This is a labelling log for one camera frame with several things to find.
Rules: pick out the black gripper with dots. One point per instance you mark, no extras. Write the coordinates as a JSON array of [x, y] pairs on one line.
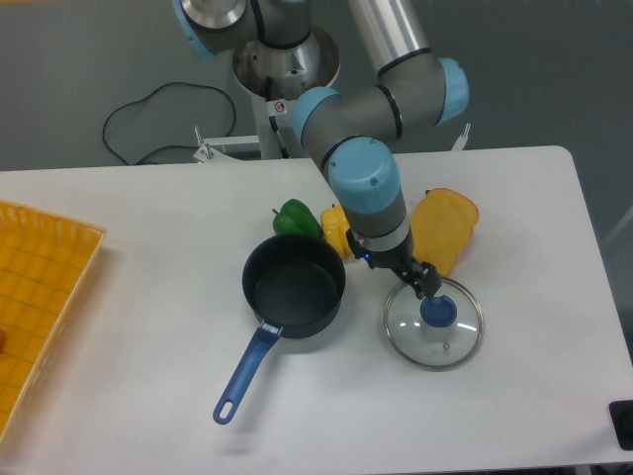
[[424, 281]]

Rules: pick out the glass pot lid blue knob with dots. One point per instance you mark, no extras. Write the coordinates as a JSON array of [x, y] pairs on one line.
[[437, 333]]

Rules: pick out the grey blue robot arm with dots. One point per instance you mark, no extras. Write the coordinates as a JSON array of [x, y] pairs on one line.
[[361, 172]]

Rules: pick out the yellow toy bell pepper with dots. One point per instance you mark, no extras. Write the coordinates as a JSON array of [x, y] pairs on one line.
[[334, 226]]

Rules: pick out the green toy bell pepper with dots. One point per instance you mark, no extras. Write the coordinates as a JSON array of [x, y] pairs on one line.
[[296, 218]]

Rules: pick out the black object at table edge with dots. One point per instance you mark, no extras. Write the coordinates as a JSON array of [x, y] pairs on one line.
[[621, 413]]

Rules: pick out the yellow woven basket tray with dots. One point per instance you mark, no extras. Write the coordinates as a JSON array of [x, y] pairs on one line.
[[44, 260]]

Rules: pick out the black saucepan blue handle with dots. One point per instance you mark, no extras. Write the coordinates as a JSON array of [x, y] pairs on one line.
[[294, 286]]

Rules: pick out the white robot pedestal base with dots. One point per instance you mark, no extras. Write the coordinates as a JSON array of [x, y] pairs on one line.
[[298, 113]]

